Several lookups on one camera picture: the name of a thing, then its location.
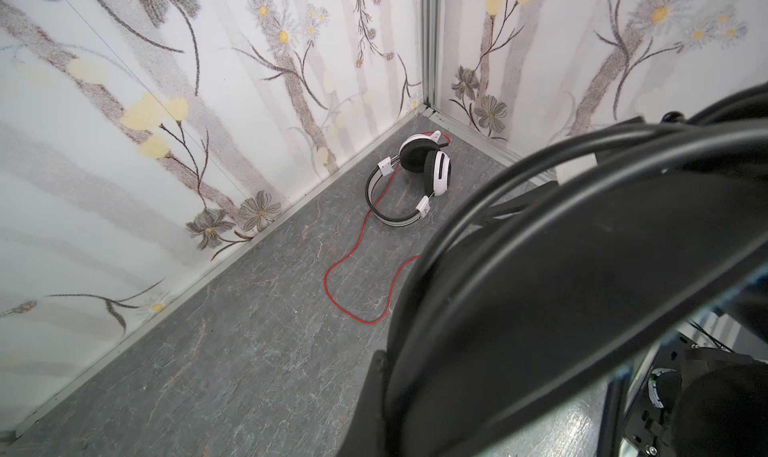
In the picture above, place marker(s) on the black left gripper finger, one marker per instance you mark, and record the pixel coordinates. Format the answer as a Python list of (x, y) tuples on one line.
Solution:
[(367, 436)]

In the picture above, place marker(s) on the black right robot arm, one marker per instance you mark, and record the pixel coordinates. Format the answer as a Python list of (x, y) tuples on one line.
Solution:
[(689, 400)]

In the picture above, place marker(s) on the black over-ear headphones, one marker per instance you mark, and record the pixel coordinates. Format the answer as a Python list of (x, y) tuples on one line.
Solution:
[(567, 265)]

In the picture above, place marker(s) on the white over-ear headphones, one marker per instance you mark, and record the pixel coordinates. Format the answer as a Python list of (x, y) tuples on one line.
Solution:
[(423, 158)]

